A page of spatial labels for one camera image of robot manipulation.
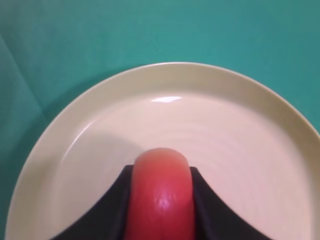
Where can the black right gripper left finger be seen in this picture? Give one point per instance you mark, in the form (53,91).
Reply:
(106,220)

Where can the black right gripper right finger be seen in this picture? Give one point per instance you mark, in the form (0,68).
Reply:
(214,220)

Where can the red-yellow round bread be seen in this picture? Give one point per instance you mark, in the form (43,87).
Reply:
(161,203)

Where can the yellow plastic plate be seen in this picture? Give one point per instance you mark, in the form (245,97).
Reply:
(253,148)

